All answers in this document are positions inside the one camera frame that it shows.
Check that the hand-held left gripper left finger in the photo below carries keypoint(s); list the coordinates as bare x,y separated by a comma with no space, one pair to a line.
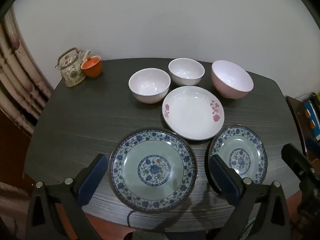
91,180

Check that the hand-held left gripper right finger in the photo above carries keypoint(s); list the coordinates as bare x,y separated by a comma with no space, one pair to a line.
225,180

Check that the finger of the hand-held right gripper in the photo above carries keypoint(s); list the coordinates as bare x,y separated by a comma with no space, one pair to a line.
295,158

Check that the small blue floral plate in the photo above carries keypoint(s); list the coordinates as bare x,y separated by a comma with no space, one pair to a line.
240,157

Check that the large blue floral plate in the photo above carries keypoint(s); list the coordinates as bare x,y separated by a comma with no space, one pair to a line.
153,170

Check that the white plate pink flowers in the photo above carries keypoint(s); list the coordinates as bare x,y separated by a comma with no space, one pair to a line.
192,112

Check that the large pink bowl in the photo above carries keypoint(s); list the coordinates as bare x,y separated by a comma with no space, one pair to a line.
231,78

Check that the white bowl pink base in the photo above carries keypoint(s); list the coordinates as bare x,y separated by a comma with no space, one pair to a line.
149,85

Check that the white bowl blue base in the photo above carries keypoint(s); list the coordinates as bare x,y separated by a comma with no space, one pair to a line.
186,71

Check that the wooden side stand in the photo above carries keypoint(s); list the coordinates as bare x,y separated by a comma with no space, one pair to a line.
296,120

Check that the blue box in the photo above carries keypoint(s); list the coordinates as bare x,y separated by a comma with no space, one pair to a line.
312,120

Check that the green shaggy rug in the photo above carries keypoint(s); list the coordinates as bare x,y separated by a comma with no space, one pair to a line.
147,233

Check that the pink printed cloth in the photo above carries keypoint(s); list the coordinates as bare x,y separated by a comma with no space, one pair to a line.
12,205

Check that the floral ceramic teapot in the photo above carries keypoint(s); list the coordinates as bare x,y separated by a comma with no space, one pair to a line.
72,76

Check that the orange lidded cup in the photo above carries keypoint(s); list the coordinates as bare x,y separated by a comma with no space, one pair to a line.
93,68

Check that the patterned beige curtain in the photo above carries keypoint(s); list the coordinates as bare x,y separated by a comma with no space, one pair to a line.
17,62

